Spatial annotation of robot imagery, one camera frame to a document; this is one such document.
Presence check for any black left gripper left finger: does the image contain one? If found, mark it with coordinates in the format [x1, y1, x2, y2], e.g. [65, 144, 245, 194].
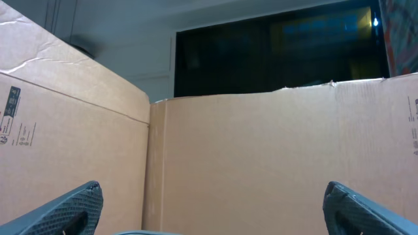
[1, 181, 103, 235]

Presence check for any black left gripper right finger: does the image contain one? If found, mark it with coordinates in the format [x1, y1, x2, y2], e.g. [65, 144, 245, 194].
[323, 181, 417, 235]

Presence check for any dark grey plastic basket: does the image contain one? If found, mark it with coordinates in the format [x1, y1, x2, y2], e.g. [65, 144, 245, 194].
[114, 230, 181, 235]

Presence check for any brown cardboard barrier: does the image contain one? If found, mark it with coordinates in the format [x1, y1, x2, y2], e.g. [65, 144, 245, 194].
[1, 3, 417, 234]

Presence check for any dark window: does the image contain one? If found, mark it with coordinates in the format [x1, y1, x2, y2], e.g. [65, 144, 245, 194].
[174, 1, 389, 97]

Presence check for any colourful poster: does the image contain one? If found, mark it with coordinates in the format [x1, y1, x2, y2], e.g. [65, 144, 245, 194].
[379, 0, 417, 77]

